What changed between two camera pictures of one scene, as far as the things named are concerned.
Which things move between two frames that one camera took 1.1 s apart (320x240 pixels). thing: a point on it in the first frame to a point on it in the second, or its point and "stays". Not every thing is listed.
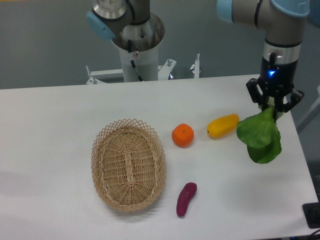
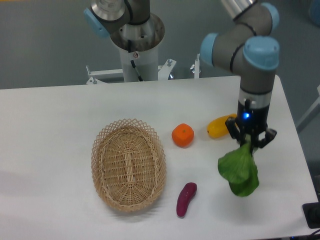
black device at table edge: [312, 213] stays
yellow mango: [223, 126] stays
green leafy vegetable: [260, 132] to [239, 166]
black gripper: [277, 79] to [251, 120]
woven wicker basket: [128, 164] stays
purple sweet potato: [187, 192] stays
